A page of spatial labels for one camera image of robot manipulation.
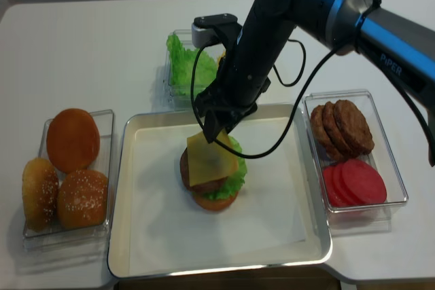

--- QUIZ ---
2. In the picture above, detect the brown patty back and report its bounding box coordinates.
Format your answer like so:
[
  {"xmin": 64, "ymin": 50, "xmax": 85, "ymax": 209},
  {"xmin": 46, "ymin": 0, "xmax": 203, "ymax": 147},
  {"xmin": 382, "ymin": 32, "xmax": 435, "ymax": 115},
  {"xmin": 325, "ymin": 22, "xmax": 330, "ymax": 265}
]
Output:
[{"xmin": 310, "ymin": 105, "xmax": 345, "ymax": 162}]

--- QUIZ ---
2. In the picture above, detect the silver metal tray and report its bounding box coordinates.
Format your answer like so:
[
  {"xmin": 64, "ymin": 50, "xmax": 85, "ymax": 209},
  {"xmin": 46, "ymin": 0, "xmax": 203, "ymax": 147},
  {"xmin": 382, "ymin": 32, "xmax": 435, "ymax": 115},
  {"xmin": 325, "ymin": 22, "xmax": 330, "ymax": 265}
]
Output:
[{"xmin": 107, "ymin": 104, "xmax": 332, "ymax": 278}]

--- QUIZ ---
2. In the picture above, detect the green lettuce leaf in box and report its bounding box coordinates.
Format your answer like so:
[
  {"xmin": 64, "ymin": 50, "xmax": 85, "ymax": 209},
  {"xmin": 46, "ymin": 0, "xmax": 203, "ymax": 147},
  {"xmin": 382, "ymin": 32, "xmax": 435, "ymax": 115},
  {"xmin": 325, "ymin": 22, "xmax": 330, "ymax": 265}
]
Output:
[{"xmin": 167, "ymin": 33, "xmax": 218, "ymax": 96}]

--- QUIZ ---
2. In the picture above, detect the clear box with buns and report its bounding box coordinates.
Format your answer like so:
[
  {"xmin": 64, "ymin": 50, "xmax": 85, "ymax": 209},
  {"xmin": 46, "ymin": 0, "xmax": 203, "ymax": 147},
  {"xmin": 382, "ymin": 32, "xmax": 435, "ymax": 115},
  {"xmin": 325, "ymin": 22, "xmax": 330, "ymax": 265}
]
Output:
[{"xmin": 23, "ymin": 109, "xmax": 116, "ymax": 251}]

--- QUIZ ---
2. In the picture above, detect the blue silver robot arm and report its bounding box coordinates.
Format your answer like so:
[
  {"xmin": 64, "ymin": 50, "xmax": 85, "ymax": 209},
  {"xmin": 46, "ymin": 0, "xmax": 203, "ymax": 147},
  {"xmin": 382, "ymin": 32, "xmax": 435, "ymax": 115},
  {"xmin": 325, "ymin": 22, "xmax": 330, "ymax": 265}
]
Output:
[{"xmin": 192, "ymin": 0, "xmax": 434, "ymax": 141}]

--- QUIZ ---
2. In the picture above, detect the brown patty front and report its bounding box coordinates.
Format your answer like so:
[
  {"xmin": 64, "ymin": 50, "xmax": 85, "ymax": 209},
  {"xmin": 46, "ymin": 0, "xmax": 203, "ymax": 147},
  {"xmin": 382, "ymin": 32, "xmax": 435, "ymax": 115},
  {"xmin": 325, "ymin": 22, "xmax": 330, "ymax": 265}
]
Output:
[{"xmin": 333, "ymin": 100, "xmax": 375, "ymax": 155}]

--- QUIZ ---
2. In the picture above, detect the clear box with lettuce cheese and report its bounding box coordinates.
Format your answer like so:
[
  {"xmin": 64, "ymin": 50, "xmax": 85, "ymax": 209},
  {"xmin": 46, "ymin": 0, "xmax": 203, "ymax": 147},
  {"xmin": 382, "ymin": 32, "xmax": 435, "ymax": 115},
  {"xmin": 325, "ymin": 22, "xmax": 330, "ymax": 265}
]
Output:
[{"xmin": 164, "ymin": 30, "xmax": 225, "ymax": 109}]

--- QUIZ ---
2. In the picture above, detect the bottom bun on tray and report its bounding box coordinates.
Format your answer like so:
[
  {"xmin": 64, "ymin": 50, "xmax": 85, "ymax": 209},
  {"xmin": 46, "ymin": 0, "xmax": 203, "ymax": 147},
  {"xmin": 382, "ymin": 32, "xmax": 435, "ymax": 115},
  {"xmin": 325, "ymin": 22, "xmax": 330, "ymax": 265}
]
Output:
[{"xmin": 192, "ymin": 192, "xmax": 239, "ymax": 212}]

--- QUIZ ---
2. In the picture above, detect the sesame bun top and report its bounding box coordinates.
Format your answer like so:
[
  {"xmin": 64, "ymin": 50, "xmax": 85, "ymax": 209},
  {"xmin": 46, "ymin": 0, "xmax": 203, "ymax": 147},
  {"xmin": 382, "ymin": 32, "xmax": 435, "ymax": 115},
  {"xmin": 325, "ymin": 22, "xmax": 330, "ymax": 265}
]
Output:
[{"xmin": 57, "ymin": 170, "xmax": 108, "ymax": 230}]

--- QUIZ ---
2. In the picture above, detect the green lettuce on burger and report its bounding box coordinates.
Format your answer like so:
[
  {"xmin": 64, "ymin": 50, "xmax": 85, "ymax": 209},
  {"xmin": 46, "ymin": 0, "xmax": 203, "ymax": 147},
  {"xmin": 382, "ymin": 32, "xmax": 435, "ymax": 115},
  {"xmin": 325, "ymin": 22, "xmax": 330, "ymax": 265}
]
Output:
[{"xmin": 201, "ymin": 157, "xmax": 247, "ymax": 200}]

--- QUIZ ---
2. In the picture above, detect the clear box with patties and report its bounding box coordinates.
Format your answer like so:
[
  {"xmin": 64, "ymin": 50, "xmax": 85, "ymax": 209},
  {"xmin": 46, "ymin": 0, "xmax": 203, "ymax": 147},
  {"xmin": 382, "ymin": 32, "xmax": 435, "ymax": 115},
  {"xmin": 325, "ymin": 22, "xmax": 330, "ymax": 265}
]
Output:
[{"xmin": 302, "ymin": 90, "xmax": 408, "ymax": 234}]

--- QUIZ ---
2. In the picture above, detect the red tomato slice front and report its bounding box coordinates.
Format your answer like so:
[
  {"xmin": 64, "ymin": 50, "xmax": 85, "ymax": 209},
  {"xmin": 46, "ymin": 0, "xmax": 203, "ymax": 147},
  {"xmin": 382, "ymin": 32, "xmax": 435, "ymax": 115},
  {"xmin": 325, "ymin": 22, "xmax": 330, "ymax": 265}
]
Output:
[{"xmin": 341, "ymin": 159, "xmax": 387, "ymax": 205}]

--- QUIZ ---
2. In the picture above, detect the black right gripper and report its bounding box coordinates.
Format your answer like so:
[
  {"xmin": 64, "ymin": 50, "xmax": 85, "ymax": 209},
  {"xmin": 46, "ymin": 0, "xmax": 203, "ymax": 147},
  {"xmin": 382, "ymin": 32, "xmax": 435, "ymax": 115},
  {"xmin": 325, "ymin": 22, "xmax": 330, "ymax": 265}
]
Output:
[{"xmin": 194, "ymin": 24, "xmax": 271, "ymax": 143}]

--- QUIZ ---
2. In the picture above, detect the red tomato slice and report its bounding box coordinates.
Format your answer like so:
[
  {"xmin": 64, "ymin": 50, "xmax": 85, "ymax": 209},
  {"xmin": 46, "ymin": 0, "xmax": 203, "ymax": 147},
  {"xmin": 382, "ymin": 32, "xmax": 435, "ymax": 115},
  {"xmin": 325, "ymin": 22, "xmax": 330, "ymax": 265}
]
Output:
[
  {"xmin": 333, "ymin": 163, "xmax": 358, "ymax": 206},
  {"xmin": 341, "ymin": 159, "xmax": 387, "ymax": 205},
  {"xmin": 323, "ymin": 166, "xmax": 345, "ymax": 207}
]

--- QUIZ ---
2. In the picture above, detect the red tomato slice back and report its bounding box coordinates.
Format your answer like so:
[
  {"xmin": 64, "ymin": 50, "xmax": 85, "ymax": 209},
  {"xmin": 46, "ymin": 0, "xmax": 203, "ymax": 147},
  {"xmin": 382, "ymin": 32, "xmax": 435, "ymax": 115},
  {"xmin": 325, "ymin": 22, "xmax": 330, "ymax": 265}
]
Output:
[{"xmin": 323, "ymin": 166, "xmax": 345, "ymax": 207}]

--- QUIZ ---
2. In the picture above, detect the brown patty on burger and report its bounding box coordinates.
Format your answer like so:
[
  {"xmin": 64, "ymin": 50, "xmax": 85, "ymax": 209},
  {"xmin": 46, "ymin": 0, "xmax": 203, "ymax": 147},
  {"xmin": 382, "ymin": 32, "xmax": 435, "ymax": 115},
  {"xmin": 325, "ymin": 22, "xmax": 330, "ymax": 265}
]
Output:
[{"xmin": 179, "ymin": 148, "xmax": 228, "ymax": 194}]

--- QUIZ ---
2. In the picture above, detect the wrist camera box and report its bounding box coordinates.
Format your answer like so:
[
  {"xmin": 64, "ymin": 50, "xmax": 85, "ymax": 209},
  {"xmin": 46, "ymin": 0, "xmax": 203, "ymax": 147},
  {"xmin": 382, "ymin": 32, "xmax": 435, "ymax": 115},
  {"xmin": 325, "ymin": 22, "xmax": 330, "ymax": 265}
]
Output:
[{"xmin": 191, "ymin": 13, "xmax": 242, "ymax": 49}]

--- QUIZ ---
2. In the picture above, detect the plain brown bun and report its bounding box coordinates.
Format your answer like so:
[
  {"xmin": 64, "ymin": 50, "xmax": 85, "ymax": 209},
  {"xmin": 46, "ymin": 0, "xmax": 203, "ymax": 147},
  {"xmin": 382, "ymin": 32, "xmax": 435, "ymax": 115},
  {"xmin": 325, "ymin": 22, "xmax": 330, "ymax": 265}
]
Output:
[{"xmin": 46, "ymin": 108, "xmax": 100, "ymax": 174}]

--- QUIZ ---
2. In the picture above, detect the black cable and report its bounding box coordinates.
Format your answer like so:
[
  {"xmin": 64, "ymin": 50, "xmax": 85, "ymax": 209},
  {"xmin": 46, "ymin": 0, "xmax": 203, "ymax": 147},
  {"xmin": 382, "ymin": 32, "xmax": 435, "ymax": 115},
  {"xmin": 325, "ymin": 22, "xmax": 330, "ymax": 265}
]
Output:
[{"xmin": 190, "ymin": 39, "xmax": 341, "ymax": 160}]

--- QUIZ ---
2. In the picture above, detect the red tomato slice middle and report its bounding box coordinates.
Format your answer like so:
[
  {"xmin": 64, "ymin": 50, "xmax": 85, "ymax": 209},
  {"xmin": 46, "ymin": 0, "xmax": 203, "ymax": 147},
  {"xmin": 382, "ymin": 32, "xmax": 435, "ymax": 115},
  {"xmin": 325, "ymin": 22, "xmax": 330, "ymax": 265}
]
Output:
[{"xmin": 333, "ymin": 163, "xmax": 358, "ymax": 206}]

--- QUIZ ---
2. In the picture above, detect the yellow cheese stack in box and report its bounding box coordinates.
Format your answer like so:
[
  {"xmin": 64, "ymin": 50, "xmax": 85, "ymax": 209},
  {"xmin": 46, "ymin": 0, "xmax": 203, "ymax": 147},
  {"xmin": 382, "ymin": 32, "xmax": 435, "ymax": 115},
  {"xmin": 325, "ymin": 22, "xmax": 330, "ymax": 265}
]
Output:
[{"xmin": 217, "ymin": 51, "xmax": 226, "ymax": 66}]

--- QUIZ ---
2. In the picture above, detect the brown patty middle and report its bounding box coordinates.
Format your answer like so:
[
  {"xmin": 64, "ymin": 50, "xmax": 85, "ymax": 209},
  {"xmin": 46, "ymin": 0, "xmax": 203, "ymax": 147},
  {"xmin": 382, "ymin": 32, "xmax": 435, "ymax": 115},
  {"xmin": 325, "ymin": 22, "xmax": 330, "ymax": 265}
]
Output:
[{"xmin": 322, "ymin": 101, "xmax": 354, "ymax": 158}]

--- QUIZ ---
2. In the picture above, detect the sesame bun on edge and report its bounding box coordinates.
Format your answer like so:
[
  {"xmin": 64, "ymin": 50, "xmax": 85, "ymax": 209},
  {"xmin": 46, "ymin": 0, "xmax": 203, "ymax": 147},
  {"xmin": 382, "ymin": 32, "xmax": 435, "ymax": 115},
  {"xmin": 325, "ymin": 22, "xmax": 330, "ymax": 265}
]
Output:
[{"xmin": 22, "ymin": 158, "xmax": 58, "ymax": 232}]

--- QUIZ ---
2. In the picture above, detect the yellow cheese slice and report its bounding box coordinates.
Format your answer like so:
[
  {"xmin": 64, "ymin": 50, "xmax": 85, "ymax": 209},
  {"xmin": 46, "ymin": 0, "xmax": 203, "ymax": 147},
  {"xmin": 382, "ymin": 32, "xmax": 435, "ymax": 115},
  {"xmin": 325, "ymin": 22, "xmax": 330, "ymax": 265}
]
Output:
[{"xmin": 187, "ymin": 132, "xmax": 239, "ymax": 186}]

